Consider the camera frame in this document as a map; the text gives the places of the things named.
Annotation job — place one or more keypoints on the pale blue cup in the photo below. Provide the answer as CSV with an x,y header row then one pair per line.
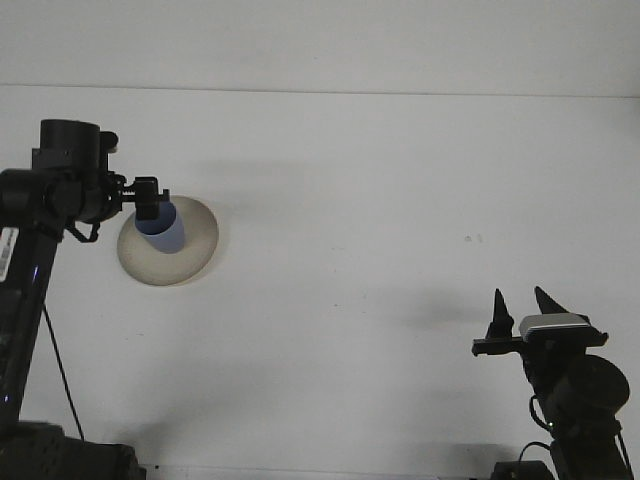
x,y
167,237

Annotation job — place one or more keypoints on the pale round plate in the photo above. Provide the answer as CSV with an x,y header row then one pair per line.
x,y
170,265

